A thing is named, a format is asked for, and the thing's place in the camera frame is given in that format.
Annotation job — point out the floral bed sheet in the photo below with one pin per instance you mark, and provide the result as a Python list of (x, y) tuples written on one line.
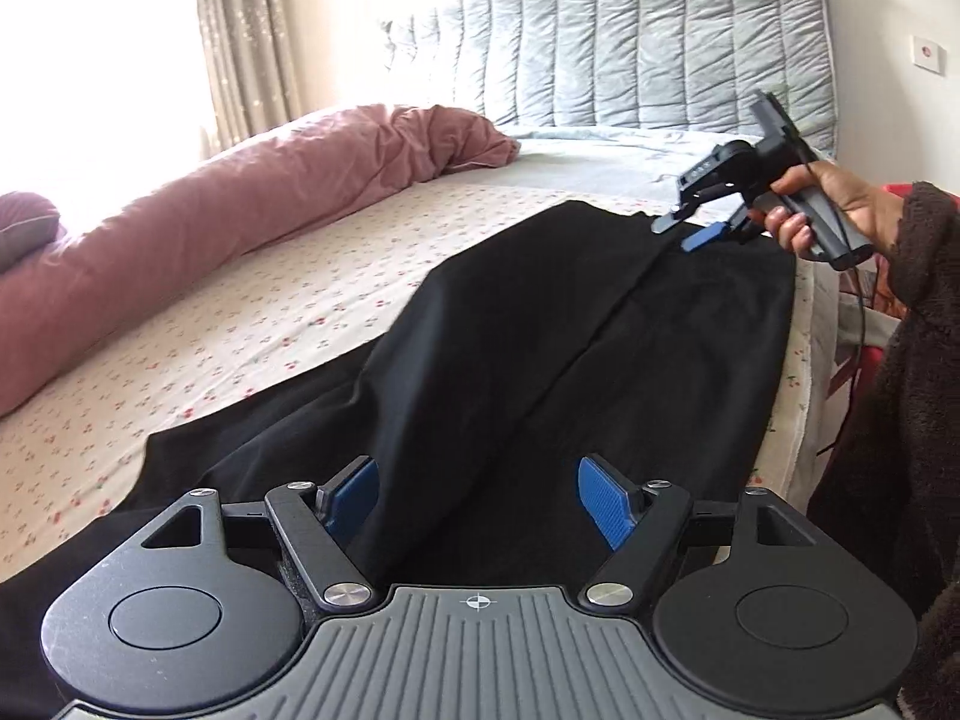
[(262, 315)]

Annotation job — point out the pale grey mattress pad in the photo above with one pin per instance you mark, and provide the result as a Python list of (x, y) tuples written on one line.
[(592, 161)]

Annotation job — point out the white wall socket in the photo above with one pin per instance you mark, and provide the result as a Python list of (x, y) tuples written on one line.
[(928, 53)]

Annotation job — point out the person's right hand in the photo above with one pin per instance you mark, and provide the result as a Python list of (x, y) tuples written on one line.
[(851, 202)]

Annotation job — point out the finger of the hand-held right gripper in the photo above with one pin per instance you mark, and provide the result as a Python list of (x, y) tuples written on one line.
[(700, 239), (664, 224)]

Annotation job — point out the beige curtain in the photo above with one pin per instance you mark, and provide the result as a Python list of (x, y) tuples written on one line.
[(244, 37)]

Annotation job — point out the grey quilted headboard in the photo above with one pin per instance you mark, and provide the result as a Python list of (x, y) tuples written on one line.
[(637, 37)]

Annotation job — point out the pink grey pillow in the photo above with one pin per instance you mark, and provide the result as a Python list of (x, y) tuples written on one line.
[(26, 229)]

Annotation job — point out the black pants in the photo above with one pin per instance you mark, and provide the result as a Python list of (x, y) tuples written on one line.
[(525, 352)]

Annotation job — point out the pink duvet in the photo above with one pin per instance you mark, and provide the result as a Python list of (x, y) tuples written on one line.
[(225, 202)]

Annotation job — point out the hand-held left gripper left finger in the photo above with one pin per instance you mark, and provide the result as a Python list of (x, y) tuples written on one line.
[(354, 493)]

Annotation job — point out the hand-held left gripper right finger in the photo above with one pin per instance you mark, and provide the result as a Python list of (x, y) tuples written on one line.
[(604, 504)]

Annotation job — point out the person's right forearm brown sleeve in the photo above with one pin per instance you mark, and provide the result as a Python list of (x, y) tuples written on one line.
[(900, 427)]

